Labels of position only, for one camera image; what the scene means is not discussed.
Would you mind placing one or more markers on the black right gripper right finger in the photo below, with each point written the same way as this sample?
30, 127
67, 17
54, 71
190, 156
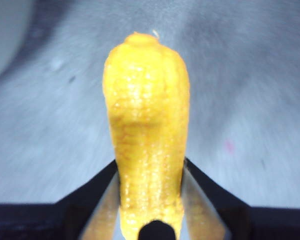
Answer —
252, 222

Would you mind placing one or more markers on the pale green electric cooking pot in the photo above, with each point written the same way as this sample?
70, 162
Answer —
5, 37

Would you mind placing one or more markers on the yellow corn cob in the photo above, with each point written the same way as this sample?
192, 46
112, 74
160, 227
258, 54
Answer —
146, 112

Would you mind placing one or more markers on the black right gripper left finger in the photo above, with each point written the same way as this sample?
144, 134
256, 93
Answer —
52, 222

